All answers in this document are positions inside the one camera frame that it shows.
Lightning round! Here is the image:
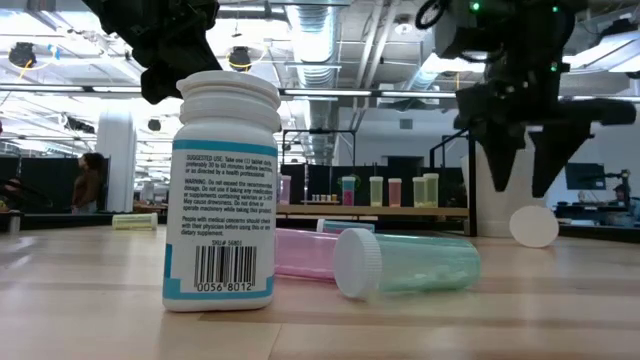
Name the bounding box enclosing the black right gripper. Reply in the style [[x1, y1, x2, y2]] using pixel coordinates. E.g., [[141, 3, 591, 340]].
[[452, 79, 639, 198]]

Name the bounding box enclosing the white planter pot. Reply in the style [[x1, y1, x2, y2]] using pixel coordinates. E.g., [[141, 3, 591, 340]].
[[469, 134, 554, 239]]

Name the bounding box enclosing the person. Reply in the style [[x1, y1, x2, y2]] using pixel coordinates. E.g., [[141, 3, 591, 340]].
[[71, 152, 107, 215], [613, 183, 640, 226]]

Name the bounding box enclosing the orange-red pill vial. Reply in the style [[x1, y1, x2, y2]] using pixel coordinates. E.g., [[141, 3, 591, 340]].
[[388, 177, 403, 208]]

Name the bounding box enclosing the small clear vial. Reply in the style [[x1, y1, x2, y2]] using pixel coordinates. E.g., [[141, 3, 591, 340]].
[[369, 175, 385, 208], [412, 176, 427, 209]]

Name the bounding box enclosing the teal vial with red pills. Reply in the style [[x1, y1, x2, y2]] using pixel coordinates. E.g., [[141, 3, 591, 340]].
[[341, 175, 357, 207], [316, 218, 376, 235]]

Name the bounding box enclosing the dark desk monitor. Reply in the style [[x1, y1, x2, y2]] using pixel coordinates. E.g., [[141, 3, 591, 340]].
[[564, 162, 607, 191]]

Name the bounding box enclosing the large white labelled bottle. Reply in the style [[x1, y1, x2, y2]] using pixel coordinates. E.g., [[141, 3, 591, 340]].
[[162, 69, 283, 314]]

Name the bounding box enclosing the black background metal frame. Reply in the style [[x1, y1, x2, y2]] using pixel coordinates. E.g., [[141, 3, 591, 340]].
[[281, 128, 357, 166]]

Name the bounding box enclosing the row of colourful vials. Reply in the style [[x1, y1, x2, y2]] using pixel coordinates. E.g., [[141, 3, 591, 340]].
[[277, 164, 469, 207]]

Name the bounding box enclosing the pale pink pill vial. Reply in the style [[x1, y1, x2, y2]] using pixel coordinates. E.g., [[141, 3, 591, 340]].
[[274, 227, 351, 284]]

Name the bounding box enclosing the black partition wall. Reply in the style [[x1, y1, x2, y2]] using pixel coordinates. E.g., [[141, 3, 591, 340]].
[[0, 157, 110, 214]]

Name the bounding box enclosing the silver ventilation duct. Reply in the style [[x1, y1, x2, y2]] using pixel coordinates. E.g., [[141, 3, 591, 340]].
[[284, 0, 346, 166], [394, 54, 481, 101]]

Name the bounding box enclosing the green pill vial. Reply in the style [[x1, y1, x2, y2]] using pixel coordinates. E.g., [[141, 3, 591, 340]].
[[333, 228, 483, 301]]

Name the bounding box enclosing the white pillar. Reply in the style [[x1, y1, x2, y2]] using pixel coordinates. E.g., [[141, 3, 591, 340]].
[[96, 109, 138, 214]]

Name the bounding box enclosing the yellow pill vial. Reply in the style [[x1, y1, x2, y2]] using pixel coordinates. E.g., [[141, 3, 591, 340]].
[[111, 212, 159, 232], [423, 172, 440, 209]]

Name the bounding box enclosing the large orange pill bottle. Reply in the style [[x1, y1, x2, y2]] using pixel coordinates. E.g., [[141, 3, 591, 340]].
[[509, 205, 560, 249]]

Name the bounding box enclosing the black aluminium table frame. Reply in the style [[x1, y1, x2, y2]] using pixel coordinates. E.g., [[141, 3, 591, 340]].
[[0, 212, 640, 245]]

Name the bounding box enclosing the black overhead camera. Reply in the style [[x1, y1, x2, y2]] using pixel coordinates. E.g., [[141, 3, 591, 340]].
[[227, 45, 253, 72]]

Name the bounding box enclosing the dark office desk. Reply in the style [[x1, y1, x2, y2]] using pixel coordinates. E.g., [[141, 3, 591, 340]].
[[544, 202, 640, 229]]

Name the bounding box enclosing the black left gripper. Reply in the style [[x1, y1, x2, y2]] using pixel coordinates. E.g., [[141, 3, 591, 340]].
[[82, 0, 224, 106]]

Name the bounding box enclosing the black ceiling device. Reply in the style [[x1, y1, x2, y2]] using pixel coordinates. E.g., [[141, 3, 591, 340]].
[[8, 42, 39, 69]]

